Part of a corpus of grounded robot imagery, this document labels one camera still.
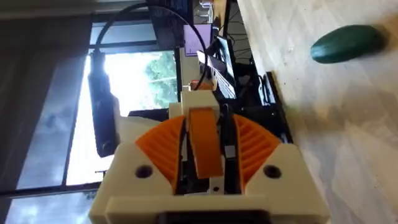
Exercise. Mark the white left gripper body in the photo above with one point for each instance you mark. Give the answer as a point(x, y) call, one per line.
point(136, 129)

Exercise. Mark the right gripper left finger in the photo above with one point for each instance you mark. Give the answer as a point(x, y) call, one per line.
point(149, 174)

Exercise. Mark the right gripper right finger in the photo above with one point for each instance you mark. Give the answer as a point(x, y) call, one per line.
point(273, 186)

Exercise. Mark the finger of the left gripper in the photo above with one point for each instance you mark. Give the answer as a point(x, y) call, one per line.
point(199, 99)

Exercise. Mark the laptop computer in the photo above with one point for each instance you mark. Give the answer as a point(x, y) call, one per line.
point(224, 81)

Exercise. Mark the window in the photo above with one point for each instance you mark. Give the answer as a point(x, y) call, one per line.
point(133, 81)

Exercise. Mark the computer monitor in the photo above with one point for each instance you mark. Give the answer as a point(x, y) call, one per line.
point(194, 40)

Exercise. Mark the green toy cucumber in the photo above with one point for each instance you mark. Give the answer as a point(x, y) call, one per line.
point(345, 43)

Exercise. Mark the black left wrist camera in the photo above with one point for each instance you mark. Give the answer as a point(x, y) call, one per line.
point(102, 118)

